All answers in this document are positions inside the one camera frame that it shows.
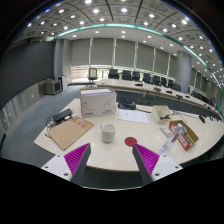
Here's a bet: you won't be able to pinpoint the small white oblong box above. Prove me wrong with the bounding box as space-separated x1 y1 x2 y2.
159 124 174 138

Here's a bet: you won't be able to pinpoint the white ceramic mug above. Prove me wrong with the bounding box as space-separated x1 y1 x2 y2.
100 123 117 144

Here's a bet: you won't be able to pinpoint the grey box monitor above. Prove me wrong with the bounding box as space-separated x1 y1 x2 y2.
44 78 63 96

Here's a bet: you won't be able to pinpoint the long curved conference desk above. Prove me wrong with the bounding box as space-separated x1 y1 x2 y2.
95 78 223 121

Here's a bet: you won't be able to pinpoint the open white cardboard box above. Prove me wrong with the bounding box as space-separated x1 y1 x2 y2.
150 104 174 125

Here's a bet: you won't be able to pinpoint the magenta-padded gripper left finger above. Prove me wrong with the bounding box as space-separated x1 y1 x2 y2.
41 142 92 186

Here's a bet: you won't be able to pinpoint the brown paper envelope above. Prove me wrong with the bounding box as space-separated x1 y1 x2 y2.
44 116 96 151

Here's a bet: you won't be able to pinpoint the white printed paper sheet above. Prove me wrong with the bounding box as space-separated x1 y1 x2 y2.
117 108 150 125

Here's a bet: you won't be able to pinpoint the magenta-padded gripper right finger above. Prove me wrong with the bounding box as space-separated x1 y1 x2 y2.
132 143 183 186

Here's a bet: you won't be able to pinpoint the flat round red coaster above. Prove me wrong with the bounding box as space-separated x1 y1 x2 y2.
124 136 138 148

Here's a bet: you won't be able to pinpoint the recessed ceiling lights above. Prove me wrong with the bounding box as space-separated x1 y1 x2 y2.
26 0 224 88

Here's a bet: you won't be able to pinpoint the row of black office chairs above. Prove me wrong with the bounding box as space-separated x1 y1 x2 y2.
87 67 183 93

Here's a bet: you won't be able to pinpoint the clear plastic water bottle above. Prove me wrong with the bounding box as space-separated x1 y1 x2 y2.
159 123 184 155

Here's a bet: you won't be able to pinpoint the black power strip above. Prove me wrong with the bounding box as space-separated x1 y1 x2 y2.
51 108 73 123

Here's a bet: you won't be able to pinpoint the white copy paper carton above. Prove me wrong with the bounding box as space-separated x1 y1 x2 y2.
79 87 118 119

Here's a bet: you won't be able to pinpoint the open red cardboard box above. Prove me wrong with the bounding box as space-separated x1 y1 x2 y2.
168 119 200 151

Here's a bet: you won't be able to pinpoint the black desk phone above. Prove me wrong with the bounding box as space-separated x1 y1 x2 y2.
118 99 137 110

